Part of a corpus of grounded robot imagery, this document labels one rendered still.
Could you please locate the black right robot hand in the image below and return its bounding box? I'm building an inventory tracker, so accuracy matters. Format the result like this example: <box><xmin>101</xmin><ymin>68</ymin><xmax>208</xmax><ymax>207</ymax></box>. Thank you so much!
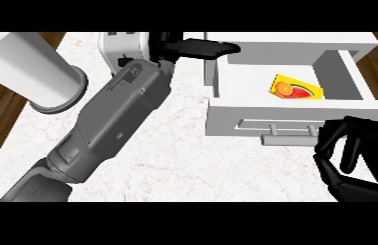
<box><xmin>312</xmin><ymin>115</ymin><xmax>378</xmax><ymax>203</ymax></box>

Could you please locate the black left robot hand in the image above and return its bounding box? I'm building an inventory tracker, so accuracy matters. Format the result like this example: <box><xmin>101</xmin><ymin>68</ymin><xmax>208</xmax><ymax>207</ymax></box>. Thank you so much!
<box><xmin>148</xmin><ymin>31</ymin><xmax>242</xmax><ymax>65</ymax></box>

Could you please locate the white open drawer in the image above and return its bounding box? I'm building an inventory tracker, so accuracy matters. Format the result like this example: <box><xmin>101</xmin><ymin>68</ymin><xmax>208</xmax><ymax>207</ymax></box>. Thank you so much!
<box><xmin>203</xmin><ymin>49</ymin><xmax>378</xmax><ymax>107</ymax></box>

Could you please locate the white cabinet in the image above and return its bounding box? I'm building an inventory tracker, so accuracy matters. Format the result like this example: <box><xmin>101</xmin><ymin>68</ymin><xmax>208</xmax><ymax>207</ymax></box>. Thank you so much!
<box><xmin>183</xmin><ymin>31</ymin><xmax>378</xmax><ymax>66</ymax></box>

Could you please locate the yellow fruit print box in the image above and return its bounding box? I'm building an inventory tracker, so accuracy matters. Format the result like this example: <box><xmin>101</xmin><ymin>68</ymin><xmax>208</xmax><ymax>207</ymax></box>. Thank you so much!
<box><xmin>267</xmin><ymin>73</ymin><xmax>325</xmax><ymax>100</ymax></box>

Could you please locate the large white cylinder grey rim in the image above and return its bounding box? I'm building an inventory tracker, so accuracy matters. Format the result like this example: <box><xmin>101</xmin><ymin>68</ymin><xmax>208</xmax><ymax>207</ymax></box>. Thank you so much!
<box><xmin>0</xmin><ymin>31</ymin><xmax>90</xmax><ymax>115</ymax></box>

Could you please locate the white drawer front with handle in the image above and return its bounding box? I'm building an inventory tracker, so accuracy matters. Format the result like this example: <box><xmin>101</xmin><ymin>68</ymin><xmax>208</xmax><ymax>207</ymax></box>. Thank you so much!
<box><xmin>204</xmin><ymin>100</ymin><xmax>378</xmax><ymax>147</ymax></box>

